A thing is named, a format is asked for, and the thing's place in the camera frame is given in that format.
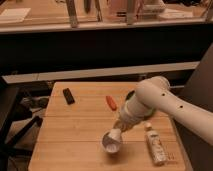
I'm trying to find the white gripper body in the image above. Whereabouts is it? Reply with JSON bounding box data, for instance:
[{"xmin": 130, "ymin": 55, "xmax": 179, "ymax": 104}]
[{"xmin": 113, "ymin": 100, "xmax": 150, "ymax": 132}]

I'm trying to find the white sponge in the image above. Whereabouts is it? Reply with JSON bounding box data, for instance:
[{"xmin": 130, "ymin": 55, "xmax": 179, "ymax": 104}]
[{"xmin": 108, "ymin": 129, "xmax": 122, "ymax": 142}]

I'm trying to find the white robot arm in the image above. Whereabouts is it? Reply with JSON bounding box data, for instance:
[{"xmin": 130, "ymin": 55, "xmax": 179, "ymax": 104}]
[{"xmin": 114, "ymin": 76, "xmax": 213, "ymax": 145}]

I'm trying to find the green bowl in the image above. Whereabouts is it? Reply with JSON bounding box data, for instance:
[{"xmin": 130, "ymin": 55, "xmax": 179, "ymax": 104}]
[{"xmin": 125, "ymin": 90, "xmax": 156, "ymax": 120}]

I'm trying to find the white lotion bottle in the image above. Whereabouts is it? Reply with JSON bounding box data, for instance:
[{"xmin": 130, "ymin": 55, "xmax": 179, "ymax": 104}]
[{"xmin": 145, "ymin": 122, "xmax": 167, "ymax": 166}]

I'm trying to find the wooden table board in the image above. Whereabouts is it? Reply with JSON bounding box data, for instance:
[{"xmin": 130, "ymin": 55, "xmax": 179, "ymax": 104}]
[{"xmin": 28, "ymin": 82, "xmax": 186, "ymax": 171}]

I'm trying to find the black rectangular block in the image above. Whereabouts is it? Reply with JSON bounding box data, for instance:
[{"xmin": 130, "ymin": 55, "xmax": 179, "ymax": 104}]
[{"xmin": 63, "ymin": 88, "xmax": 75, "ymax": 105}]

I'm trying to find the dark chair at right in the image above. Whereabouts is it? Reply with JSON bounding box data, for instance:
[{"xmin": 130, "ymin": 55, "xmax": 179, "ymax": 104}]
[{"xmin": 176, "ymin": 43, "xmax": 213, "ymax": 171}]

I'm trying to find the black stand at left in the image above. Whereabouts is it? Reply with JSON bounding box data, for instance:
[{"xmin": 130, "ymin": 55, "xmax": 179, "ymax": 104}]
[{"xmin": 0, "ymin": 76, "xmax": 43, "ymax": 171}]

